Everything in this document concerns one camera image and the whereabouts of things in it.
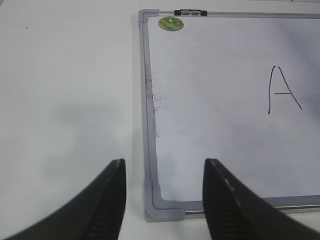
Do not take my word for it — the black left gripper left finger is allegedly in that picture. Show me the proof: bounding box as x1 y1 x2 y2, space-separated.
9 159 127 240

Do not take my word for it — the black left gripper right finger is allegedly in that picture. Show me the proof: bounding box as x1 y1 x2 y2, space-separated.
202 158 320 240

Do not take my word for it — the round green sticker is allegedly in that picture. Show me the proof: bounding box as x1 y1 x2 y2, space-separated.
158 16 184 32

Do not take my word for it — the white whiteboard with grey frame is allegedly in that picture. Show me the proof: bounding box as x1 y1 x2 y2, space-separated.
139 9 320 222

